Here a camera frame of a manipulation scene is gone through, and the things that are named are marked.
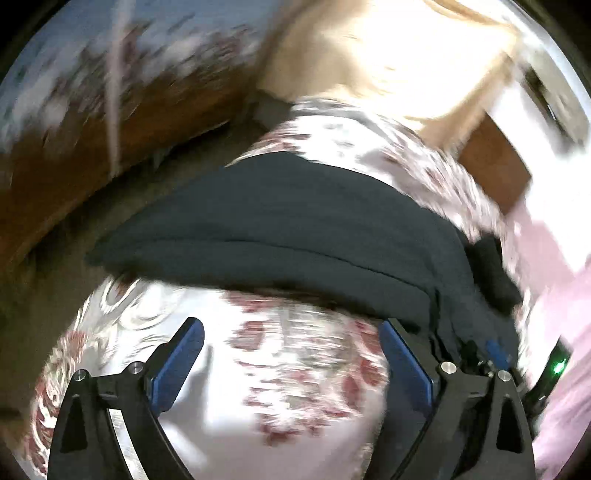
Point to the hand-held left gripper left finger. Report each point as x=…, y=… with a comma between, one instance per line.
x=178, y=369

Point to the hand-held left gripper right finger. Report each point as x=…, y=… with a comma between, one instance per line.
x=406, y=364

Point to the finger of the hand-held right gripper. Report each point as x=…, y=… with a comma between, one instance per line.
x=490, y=353

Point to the black garment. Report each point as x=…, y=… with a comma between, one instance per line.
x=286, y=221

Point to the pink cloth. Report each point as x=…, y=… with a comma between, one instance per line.
x=558, y=277

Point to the floral white bedspread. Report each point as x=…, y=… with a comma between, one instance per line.
x=295, y=369

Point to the wooden headboard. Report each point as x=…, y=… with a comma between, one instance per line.
x=496, y=166

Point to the cream blanket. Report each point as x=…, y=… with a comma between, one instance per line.
x=378, y=60

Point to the blue patterned rug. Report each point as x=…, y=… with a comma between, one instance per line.
x=55, y=69

